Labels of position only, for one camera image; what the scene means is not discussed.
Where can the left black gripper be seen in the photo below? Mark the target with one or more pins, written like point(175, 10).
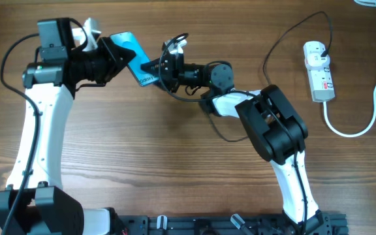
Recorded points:
point(108, 55)

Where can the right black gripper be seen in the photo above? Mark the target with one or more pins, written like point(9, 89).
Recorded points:
point(170, 68)

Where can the teal Galaxy smartphone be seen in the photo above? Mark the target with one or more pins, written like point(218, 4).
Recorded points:
point(127, 40)

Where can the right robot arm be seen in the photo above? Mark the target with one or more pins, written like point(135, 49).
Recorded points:
point(272, 125)

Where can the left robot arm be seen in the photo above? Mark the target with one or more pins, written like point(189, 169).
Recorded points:
point(71, 55)

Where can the white power strip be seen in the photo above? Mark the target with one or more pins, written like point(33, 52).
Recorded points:
point(320, 81)

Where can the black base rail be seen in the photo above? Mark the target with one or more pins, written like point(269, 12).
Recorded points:
point(224, 225)

